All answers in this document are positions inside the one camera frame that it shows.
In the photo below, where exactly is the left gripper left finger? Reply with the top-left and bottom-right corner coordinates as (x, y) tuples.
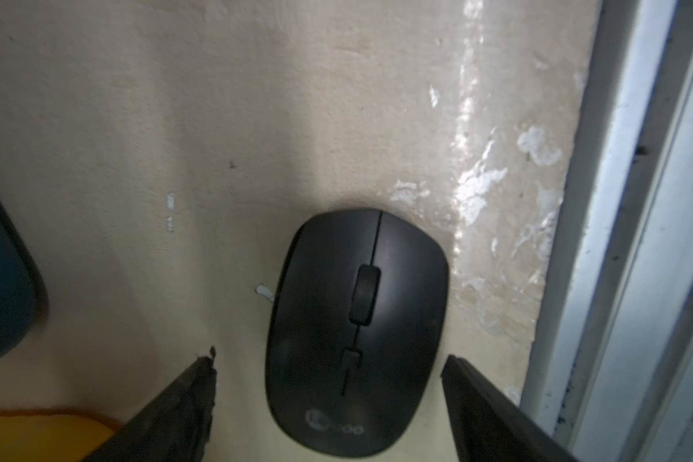
(85, 348), (217, 462)

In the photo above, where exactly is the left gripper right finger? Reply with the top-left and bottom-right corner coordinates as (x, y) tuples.
(441, 355), (576, 462)

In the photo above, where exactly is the yellow plastic storage box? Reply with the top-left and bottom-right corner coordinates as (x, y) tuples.
(0, 410), (121, 461)

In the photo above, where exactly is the black mouse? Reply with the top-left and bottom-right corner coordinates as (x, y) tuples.
(265, 208), (450, 458)

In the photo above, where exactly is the teal plastic storage box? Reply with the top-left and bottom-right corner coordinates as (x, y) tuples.
(0, 201), (48, 358)

